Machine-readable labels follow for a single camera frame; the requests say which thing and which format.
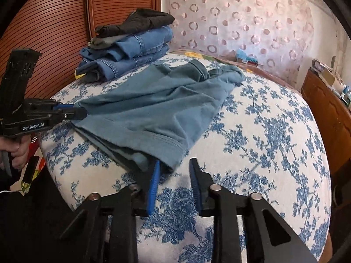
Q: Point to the white pink circle curtain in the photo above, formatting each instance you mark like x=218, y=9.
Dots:
x=277, y=33

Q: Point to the white blue floral bedsheet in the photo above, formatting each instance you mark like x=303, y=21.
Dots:
x=264, y=139

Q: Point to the teal blue shorts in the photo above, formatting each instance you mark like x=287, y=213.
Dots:
x=157, y=114

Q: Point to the stack of papers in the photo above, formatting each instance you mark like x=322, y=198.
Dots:
x=317, y=66

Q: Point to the cardboard box on cabinet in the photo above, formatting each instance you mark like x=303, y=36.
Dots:
x=329, y=78

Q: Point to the lower folded blue jeans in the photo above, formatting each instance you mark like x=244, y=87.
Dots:
x=106, y=69

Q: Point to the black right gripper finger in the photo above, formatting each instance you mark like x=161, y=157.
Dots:
x=73, y=113

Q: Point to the person's left hand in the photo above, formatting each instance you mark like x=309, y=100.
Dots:
x=18, y=149

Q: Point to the grey folded garment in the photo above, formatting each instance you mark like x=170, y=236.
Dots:
x=99, y=43

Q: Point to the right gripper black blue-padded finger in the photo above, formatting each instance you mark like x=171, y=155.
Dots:
x=103, y=228
x=268, y=238

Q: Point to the yellow cloth under jeans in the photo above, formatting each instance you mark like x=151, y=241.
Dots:
x=78, y=76

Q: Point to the blue tissue box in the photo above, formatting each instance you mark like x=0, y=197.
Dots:
x=242, y=57

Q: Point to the upper folded blue jeans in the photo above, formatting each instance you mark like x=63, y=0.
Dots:
x=134, y=45

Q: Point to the brown wooden sideboard cabinet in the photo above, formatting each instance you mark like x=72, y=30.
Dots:
x=332, y=118

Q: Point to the folded blue jeans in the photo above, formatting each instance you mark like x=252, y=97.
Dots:
x=134, y=45
x=106, y=69

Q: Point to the brown louvered wardrobe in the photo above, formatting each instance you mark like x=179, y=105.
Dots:
x=59, y=29

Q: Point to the black folded garment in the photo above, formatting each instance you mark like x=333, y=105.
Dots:
x=140, y=20

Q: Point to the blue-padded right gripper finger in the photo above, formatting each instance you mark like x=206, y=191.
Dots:
x=63, y=106

